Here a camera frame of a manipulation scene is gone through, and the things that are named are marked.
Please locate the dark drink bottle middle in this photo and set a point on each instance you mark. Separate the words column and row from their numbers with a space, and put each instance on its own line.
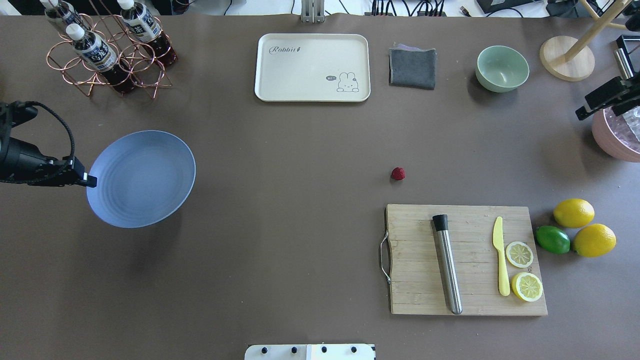
column 146, row 30

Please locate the copper wire bottle rack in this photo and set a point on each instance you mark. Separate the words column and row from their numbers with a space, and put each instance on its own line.
column 148, row 74

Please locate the cream rabbit tray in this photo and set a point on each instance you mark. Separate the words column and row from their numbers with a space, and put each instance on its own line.
column 312, row 67

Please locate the steel muddler black tip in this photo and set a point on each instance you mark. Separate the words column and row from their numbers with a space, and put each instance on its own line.
column 449, row 277

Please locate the yellow plastic knife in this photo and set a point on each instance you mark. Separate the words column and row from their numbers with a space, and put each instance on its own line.
column 499, row 245

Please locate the blue plate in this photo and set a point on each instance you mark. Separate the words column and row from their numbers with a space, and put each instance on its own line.
column 142, row 178

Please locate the wooden cutting board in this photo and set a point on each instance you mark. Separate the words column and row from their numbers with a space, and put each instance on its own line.
column 416, row 281

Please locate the red strawberry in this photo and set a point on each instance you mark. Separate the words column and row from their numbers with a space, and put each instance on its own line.
column 398, row 174

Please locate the dark drink bottle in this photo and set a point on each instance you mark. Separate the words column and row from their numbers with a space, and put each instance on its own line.
column 60, row 14
column 102, row 58
column 146, row 30

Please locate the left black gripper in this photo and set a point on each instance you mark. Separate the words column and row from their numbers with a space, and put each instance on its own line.
column 21, row 159

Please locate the green lime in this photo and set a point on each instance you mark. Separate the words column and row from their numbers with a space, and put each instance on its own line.
column 553, row 239

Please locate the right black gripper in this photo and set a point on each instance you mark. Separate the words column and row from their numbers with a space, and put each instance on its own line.
column 611, row 99

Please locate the grey folded cloth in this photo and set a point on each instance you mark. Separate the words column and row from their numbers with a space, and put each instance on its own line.
column 413, row 67

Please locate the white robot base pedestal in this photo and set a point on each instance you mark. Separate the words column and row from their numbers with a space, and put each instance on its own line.
column 322, row 351

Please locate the yellow lemon near lime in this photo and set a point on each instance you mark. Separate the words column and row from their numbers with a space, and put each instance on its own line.
column 573, row 213

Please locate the lemon half slice lower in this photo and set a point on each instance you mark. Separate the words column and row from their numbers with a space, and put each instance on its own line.
column 519, row 254

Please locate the wooden cup tree stand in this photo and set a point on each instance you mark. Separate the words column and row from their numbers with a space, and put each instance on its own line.
column 570, row 59

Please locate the dark drink bottle outer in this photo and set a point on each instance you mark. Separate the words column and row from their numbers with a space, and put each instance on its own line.
column 60, row 14

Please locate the yellow lemon outer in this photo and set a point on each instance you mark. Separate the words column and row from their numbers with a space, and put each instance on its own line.
column 594, row 240

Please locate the lemon half slice upper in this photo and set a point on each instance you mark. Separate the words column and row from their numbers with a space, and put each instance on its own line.
column 527, row 286

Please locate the lemon half slice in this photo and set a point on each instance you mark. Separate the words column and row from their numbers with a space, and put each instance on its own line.
column 527, row 286
column 519, row 254

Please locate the dark drink bottle top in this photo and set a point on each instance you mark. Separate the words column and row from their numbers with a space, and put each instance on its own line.
column 102, row 58

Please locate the green bowl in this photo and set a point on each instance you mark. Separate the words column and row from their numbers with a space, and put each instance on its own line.
column 501, row 69

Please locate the pink bowl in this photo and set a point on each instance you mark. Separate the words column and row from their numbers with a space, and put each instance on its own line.
column 606, row 139

